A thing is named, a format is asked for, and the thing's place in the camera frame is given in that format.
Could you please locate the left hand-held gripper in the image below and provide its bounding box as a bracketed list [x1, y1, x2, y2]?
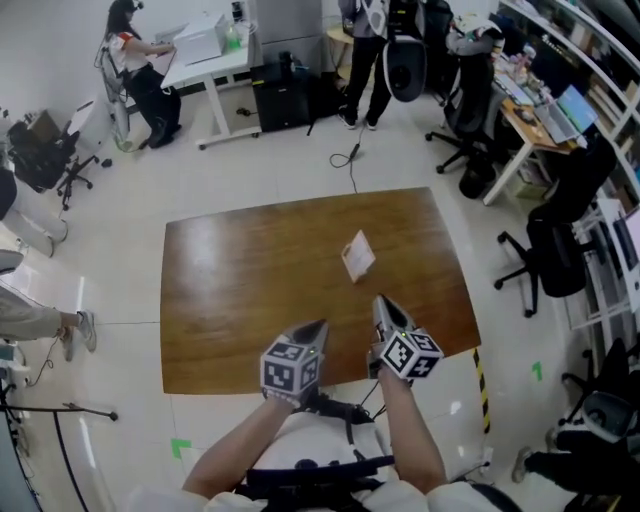
[259, 319, 330, 410]

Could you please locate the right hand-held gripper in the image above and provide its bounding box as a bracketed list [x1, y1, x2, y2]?
[367, 293, 445, 387]

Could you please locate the small white card box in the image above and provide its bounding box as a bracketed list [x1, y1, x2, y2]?
[341, 229, 376, 279]

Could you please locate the person's left forearm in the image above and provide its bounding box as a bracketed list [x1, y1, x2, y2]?
[182, 397, 296, 501]

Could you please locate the person's right forearm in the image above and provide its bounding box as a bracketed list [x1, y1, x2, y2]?
[377, 367, 449, 496]

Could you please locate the brown wooden table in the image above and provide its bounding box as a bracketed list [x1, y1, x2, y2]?
[159, 186, 482, 396]

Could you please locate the person's white shirt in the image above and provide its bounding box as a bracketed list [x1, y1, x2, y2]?
[119, 409, 526, 512]

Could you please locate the black chest harness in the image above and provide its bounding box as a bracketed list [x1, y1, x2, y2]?
[234, 452, 396, 512]

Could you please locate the black trash bin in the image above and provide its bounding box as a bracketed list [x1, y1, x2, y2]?
[458, 153, 497, 200]

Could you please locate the black office chair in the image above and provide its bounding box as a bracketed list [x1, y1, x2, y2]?
[424, 29, 507, 176]
[493, 142, 620, 320]
[559, 337, 640, 431]
[5, 117, 100, 212]

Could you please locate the pale green storage box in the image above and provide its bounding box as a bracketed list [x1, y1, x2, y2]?
[513, 167, 552, 202]

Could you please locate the white office desk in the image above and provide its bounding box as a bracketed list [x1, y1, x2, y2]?
[567, 197, 640, 351]

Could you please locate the wooden top office desk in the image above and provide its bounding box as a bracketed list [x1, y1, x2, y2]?
[482, 74, 587, 207]

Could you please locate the black computer tower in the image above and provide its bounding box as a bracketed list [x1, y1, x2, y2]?
[249, 49, 314, 134]

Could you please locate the pink screen laptop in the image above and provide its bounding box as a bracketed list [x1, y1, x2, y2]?
[610, 205, 640, 284]

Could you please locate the black metal floor stand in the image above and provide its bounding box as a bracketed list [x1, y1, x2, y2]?
[0, 399, 120, 512]

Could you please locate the open silver laptop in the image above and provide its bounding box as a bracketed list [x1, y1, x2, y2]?
[534, 83, 600, 146]

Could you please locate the white standing desk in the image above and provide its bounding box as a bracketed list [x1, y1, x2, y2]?
[159, 19, 264, 151]

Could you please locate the grey jacket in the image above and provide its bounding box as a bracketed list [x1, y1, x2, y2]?
[446, 13, 505, 57]

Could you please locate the white floor appliance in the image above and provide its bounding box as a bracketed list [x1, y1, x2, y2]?
[66, 93, 115, 151]

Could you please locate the grey cabinet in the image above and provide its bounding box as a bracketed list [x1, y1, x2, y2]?
[247, 0, 326, 69]

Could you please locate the white bead bracelet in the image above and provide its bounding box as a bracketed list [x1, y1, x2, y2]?
[262, 387, 304, 410]

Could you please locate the black tether cable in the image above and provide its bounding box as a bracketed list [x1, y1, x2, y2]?
[328, 141, 389, 422]

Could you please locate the white wall shelving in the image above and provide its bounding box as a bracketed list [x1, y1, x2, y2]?
[497, 0, 640, 211]

